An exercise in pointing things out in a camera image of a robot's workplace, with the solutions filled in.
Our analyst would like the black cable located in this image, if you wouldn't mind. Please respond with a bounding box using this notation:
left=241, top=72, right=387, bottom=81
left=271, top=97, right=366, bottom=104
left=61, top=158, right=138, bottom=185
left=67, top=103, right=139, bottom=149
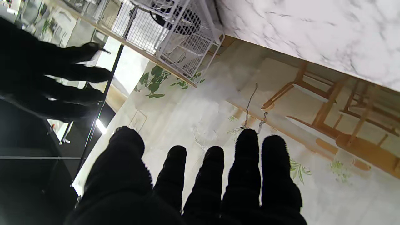
left=149, top=6, right=203, bottom=35

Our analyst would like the wire frame with wooden top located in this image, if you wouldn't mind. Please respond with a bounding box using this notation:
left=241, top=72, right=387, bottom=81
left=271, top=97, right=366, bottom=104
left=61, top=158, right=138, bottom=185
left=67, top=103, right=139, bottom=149
left=44, top=0, right=238, bottom=88

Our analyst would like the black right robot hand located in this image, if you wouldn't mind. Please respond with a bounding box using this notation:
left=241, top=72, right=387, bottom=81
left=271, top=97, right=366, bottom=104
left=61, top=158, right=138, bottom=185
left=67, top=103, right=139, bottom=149
left=0, top=17, right=112, bottom=123

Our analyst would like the white wire mesh drawer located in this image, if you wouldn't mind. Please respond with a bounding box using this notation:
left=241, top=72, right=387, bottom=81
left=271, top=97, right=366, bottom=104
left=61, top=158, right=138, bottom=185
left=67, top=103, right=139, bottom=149
left=130, top=0, right=226, bottom=79

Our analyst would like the black metal pole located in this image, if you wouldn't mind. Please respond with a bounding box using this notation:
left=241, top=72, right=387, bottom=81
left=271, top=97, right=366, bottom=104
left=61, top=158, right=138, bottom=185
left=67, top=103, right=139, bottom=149
left=77, top=6, right=139, bottom=171

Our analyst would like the printed backdrop curtain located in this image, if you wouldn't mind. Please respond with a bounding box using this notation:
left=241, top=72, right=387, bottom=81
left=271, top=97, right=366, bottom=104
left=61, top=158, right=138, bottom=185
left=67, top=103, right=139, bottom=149
left=72, top=37, right=400, bottom=225

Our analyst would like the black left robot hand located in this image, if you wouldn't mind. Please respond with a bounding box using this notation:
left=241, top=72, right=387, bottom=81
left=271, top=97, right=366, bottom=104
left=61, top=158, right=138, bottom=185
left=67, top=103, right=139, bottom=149
left=64, top=126, right=308, bottom=225

